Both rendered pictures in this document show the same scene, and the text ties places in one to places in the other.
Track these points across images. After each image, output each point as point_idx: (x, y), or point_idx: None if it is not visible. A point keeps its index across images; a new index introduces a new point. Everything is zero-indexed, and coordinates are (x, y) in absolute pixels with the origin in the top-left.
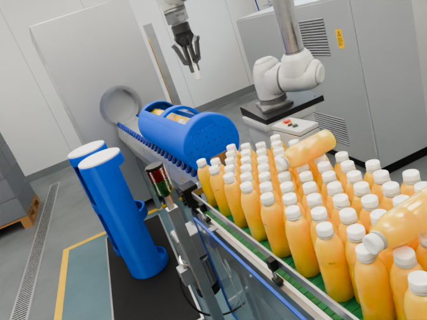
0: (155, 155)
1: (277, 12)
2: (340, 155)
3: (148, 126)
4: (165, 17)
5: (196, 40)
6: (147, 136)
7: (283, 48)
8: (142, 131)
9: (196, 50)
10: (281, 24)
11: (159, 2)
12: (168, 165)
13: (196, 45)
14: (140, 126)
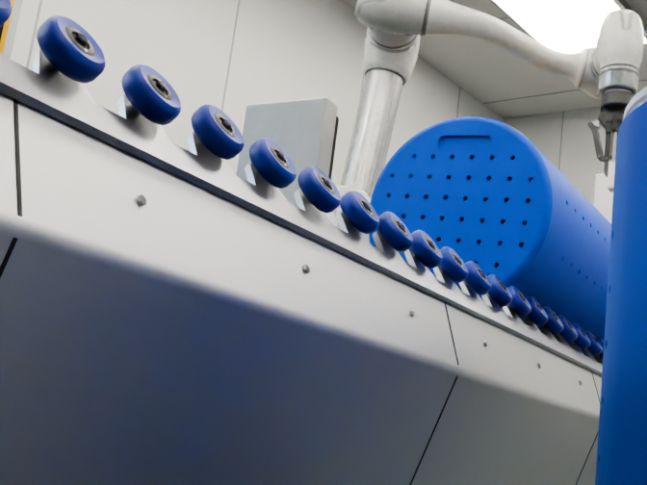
0: (546, 344)
1: (390, 134)
2: None
3: (596, 216)
4: (636, 77)
5: (598, 131)
6: (591, 246)
7: (371, 195)
8: (570, 216)
9: (601, 144)
10: (386, 155)
11: (642, 55)
12: (598, 370)
13: (599, 137)
14: (563, 191)
